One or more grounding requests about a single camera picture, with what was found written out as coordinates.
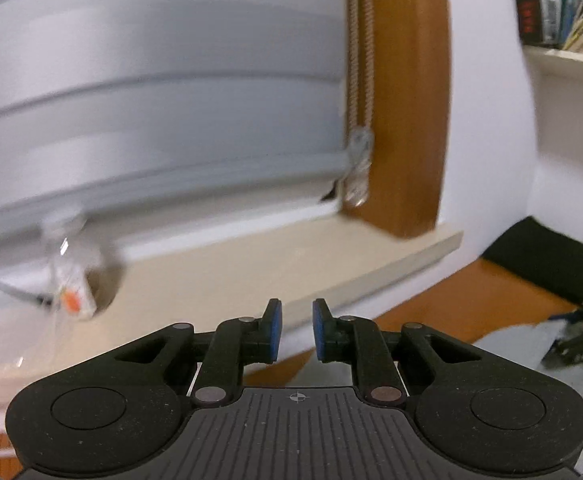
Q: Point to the grey sweatshirt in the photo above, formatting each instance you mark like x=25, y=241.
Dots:
x=521, y=350

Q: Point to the white wall shelf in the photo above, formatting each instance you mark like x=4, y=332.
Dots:
x=571, y=62

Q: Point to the black cloth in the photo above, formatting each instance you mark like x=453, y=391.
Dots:
x=546, y=255

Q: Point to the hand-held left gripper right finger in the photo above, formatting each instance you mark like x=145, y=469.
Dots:
x=319, y=332

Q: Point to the grey window blind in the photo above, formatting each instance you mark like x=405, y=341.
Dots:
x=146, y=85

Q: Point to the small clear bottle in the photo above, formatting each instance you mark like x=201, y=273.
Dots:
x=74, y=270

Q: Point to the wooden window frame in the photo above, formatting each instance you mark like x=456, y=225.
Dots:
x=406, y=100

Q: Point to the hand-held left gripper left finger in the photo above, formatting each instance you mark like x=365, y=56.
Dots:
x=273, y=332

